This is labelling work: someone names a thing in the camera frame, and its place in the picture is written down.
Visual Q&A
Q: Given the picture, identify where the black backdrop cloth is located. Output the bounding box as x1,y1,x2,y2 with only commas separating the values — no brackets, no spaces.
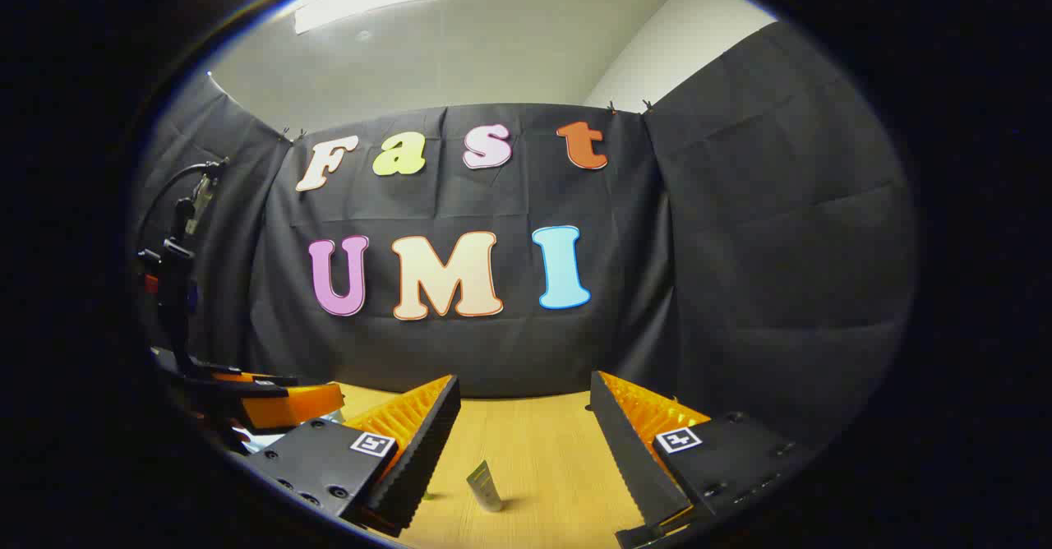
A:
131,19,920,468

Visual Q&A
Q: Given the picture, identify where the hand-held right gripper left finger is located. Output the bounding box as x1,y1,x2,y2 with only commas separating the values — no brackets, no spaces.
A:
247,374,462,537

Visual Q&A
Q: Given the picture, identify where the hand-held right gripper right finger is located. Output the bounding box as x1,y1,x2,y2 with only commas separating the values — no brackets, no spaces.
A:
589,370,810,549

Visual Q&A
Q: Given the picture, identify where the white tube with green end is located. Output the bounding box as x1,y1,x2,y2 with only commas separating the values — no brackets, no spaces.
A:
466,460,505,514

